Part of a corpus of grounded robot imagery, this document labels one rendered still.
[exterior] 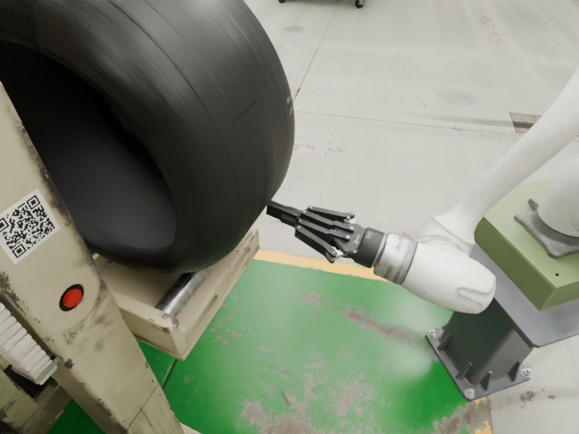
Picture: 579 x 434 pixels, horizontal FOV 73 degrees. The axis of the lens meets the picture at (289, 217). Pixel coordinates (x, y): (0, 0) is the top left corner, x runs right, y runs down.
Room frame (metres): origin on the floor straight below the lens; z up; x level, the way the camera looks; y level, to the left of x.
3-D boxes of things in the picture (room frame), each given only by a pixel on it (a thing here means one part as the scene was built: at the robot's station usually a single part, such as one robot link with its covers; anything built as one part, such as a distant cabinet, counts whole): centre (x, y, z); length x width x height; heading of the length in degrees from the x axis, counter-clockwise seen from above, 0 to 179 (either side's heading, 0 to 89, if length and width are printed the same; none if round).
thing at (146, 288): (0.63, 0.32, 0.80); 0.37 x 0.36 x 0.02; 66
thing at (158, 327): (0.47, 0.39, 0.90); 0.40 x 0.03 x 0.10; 66
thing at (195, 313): (0.58, 0.19, 0.84); 0.36 x 0.09 x 0.06; 156
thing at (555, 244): (0.83, -0.79, 0.78); 0.22 x 0.18 x 0.06; 12
